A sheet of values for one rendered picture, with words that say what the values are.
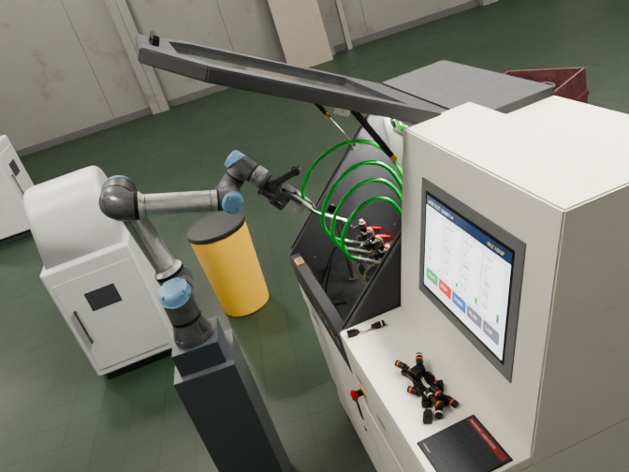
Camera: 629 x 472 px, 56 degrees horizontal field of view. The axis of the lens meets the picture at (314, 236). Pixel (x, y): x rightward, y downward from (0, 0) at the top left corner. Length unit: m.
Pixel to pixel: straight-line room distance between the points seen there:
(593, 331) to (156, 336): 2.96
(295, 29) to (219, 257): 7.29
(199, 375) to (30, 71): 9.52
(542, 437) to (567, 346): 0.23
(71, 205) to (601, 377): 2.97
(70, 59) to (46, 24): 0.63
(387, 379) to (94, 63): 9.92
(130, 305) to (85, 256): 0.40
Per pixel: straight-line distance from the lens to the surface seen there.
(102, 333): 3.85
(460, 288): 1.54
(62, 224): 3.69
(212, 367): 2.30
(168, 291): 2.21
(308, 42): 10.64
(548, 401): 1.39
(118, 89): 11.18
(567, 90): 4.98
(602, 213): 1.22
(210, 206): 2.06
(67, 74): 11.28
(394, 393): 1.65
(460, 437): 1.52
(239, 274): 3.84
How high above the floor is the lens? 2.12
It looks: 27 degrees down
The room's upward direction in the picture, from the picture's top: 18 degrees counter-clockwise
